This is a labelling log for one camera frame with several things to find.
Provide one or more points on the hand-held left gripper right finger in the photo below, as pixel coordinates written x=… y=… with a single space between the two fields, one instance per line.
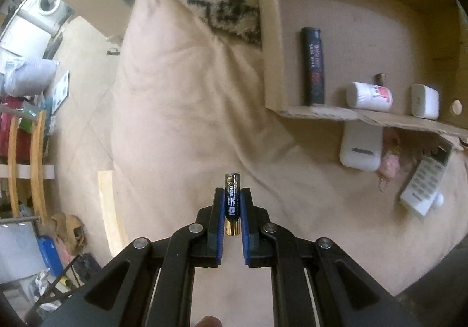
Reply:
x=245 y=232

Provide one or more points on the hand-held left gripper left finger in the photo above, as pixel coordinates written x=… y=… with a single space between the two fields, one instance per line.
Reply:
x=219 y=224

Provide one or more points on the black and gold battery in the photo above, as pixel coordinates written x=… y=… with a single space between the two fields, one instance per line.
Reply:
x=379 y=80
x=233 y=202

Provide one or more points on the white earbud case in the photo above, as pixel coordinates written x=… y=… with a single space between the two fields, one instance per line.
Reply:
x=360 y=146

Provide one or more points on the black lighter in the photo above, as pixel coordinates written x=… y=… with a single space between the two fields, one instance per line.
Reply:
x=313 y=67

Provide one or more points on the white remote control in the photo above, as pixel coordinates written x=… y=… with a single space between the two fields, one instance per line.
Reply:
x=420 y=184

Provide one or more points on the white pill bottle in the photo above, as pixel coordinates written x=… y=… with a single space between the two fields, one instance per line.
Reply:
x=367 y=96

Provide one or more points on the small white round object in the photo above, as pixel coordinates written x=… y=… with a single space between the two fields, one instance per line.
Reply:
x=438 y=200

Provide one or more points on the small white rounded case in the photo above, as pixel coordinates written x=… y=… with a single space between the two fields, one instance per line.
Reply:
x=424 y=102

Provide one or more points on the brown cardboard box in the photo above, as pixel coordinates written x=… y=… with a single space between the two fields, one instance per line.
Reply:
x=347 y=19

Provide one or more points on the person's left hand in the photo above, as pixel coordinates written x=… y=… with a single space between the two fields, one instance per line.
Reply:
x=207 y=322

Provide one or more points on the tan crumpled bag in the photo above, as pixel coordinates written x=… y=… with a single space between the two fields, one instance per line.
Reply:
x=67 y=230

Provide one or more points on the blue box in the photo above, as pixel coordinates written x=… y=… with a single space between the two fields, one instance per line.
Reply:
x=51 y=255

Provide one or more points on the yellow wooden chair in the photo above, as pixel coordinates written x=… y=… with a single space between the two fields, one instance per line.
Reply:
x=36 y=166

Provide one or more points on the bathroom scale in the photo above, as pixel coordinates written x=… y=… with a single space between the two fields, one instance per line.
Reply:
x=60 y=92

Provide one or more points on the red bag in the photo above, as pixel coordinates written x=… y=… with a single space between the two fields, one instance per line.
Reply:
x=14 y=136

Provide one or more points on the black looped object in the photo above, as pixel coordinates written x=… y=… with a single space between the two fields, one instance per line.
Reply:
x=463 y=142

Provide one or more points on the grey plastic bag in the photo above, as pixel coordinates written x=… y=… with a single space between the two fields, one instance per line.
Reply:
x=29 y=76

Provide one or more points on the white washing machine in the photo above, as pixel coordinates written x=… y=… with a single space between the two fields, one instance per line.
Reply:
x=47 y=5

